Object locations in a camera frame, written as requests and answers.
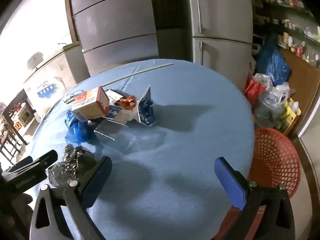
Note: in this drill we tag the grey refrigerator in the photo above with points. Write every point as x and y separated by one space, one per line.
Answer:
225 17

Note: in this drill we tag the large blue plastic bag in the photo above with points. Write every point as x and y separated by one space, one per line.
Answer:
273 65

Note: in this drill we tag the brown wooden cabinet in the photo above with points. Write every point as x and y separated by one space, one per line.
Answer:
305 85

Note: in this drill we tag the white chest freezer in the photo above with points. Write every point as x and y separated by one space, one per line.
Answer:
50 80

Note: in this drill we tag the clear plastic packaging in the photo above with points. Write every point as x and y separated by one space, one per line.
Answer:
110 131

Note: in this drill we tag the dark wooden chair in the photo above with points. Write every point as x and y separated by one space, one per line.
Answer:
10 110

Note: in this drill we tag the large water jug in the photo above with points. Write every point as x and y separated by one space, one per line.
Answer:
265 115

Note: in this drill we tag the blue and white packet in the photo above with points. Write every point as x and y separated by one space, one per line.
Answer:
146 112

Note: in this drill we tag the grey cabinet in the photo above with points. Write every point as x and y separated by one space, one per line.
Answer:
112 30

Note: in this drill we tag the red paper bag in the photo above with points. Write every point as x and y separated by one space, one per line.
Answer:
253 91

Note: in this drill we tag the black plastic bag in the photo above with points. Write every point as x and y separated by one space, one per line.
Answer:
70 170

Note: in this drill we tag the red plastic basket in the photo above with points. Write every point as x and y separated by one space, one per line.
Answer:
275 155

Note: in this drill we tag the small white appliance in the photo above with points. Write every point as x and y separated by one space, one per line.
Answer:
35 60

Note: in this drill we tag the blue and white carton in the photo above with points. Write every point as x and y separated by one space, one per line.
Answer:
113 111

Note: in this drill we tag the white plastic bag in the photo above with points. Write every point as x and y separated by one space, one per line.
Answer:
277 92

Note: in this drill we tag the shelf of jars and bottles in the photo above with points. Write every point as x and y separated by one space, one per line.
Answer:
287 25

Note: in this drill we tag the yellow bag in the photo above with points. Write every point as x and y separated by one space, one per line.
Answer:
290 115

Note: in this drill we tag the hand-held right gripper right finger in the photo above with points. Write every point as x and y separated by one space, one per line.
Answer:
231 185

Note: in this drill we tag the small white carton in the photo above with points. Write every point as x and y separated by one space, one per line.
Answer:
113 95

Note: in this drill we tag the orange crumpled wrapper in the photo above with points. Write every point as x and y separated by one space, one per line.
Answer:
126 103

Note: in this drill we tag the eyeglasses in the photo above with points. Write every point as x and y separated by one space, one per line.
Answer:
73 95

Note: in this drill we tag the thin white rod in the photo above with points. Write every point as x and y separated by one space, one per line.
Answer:
167 65

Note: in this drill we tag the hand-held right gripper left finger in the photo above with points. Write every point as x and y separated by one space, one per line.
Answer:
91 192

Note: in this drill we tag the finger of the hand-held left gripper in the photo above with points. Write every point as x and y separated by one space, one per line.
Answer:
30 170
47 157

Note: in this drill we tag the cardboard box with red print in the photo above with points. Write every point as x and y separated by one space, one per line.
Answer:
87 107

